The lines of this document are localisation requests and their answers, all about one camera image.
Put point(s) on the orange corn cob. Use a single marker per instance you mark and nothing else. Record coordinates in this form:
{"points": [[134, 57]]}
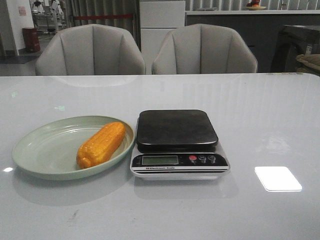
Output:
{"points": [[100, 147]]}

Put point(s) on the black silver kitchen scale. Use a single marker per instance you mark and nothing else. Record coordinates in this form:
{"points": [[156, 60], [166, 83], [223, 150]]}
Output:
{"points": [[177, 144]]}

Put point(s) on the right grey upholstered chair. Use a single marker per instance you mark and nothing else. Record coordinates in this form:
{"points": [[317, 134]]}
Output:
{"points": [[203, 49]]}

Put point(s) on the grey upholstered chair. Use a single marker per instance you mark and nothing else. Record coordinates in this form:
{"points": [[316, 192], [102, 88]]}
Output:
{"points": [[89, 50], [203, 49]]}

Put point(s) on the left grey upholstered chair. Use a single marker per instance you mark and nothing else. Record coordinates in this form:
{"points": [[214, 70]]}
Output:
{"points": [[89, 50]]}

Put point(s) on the white cabinet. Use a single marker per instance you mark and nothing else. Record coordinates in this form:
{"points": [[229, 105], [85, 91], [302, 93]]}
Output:
{"points": [[157, 18]]}

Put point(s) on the red barrier belt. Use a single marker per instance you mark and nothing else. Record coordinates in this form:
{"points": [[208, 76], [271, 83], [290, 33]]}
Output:
{"points": [[103, 17]]}

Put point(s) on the pale green round plate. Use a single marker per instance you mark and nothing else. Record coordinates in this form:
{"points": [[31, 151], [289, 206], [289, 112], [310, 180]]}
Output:
{"points": [[49, 152]]}

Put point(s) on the dark grey counter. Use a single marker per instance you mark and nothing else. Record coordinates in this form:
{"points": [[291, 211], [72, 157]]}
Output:
{"points": [[258, 28]]}

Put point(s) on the fruit bowl on counter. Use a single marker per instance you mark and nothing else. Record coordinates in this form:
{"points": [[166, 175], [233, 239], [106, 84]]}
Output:
{"points": [[254, 5]]}

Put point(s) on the dark armchair at right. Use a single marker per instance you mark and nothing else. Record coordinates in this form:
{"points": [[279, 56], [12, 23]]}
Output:
{"points": [[294, 40]]}

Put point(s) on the red trash bin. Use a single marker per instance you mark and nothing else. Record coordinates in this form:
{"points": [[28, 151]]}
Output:
{"points": [[31, 39]]}

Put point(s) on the beige cushion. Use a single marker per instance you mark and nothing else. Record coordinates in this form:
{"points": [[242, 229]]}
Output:
{"points": [[309, 64]]}

